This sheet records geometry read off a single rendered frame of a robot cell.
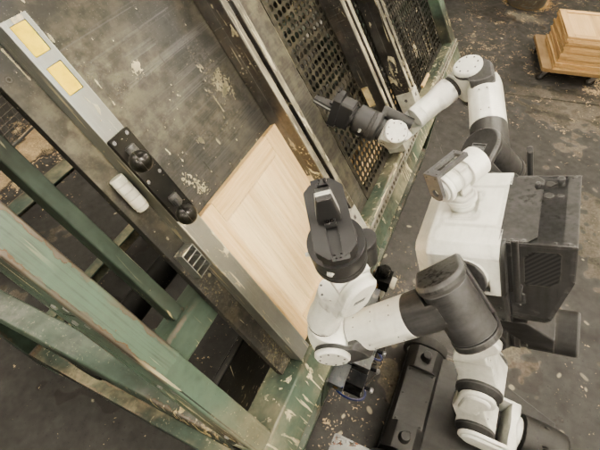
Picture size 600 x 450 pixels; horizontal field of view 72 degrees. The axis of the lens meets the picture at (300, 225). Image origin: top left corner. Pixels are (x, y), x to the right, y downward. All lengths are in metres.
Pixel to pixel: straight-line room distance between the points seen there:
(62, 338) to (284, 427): 0.75
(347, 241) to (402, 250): 2.00
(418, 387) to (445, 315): 1.18
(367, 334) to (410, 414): 1.07
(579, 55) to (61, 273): 3.99
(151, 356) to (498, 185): 0.78
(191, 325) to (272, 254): 0.27
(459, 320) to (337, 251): 0.34
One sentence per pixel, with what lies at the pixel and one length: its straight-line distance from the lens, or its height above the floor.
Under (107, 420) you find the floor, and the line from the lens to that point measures 2.23.
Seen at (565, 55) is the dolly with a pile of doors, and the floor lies 0.26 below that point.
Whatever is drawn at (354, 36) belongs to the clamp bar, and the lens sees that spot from 1.52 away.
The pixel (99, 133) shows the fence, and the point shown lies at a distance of 0.82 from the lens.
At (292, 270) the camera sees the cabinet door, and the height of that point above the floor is 1.03.
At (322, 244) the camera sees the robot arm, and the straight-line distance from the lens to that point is 0.53.
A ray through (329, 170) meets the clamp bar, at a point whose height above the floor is 1.16.
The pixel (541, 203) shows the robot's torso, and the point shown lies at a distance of 0.94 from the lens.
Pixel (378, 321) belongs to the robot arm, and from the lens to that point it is 0.86.
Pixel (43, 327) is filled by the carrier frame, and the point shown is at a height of 0.79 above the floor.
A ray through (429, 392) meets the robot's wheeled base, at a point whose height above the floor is 0.19.
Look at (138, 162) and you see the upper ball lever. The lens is 0.71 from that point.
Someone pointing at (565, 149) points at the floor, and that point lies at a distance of 3.61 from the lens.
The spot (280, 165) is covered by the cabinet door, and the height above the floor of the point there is 1.22.
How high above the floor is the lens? 2.00
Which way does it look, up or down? 51 degrees down
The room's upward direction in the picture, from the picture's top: straight up
